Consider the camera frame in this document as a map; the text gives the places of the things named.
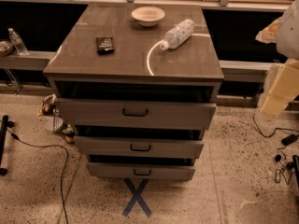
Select bowl on left ledge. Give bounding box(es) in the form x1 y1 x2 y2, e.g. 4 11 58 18
0 40 14 57

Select black floor cable left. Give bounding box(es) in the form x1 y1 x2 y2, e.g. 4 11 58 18
0 119 70 224

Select black stand leg right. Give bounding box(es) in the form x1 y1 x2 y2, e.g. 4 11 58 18
292 155 299 188

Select black power adapter with cable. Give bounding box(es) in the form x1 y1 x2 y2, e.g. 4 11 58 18
252 116 299 185

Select snack bags on floor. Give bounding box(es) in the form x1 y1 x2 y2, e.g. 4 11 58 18
38 94 75 144

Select grey drawer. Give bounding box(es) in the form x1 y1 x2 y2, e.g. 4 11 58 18
57 98 216 130
87 162 195 180
75 136 204 159

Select middle grey drawer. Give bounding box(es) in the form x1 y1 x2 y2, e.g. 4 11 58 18
75 136 204 159

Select clear plastic water bottle lying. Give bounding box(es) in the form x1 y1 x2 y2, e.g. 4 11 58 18
160 19 194 50

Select white ceramic bowl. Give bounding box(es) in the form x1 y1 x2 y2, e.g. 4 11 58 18
131 7 165 27

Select top grey drawer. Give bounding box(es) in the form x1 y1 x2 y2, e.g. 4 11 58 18
57 98 216 130

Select black rxbar chocolate wrapper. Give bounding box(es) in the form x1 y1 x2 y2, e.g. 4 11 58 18
96 37 115 55

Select upright water bottle on ledge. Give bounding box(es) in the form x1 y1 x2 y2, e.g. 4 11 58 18
8 28 29 55

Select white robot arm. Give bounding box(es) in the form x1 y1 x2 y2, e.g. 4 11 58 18
255 0 299 117

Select bottom grey drawer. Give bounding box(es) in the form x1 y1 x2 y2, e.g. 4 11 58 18
87 162 195 180

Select blue tape cross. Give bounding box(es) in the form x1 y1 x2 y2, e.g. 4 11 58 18
122 178 152 217

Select black stand leg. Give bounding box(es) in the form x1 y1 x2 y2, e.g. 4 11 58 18
292 155 299 188
0 115 15 176

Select grey drawer cabinet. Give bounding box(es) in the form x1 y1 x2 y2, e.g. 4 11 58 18
44 3 223 168

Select black stand leg left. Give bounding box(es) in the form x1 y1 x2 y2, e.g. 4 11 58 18
0 115 15 176

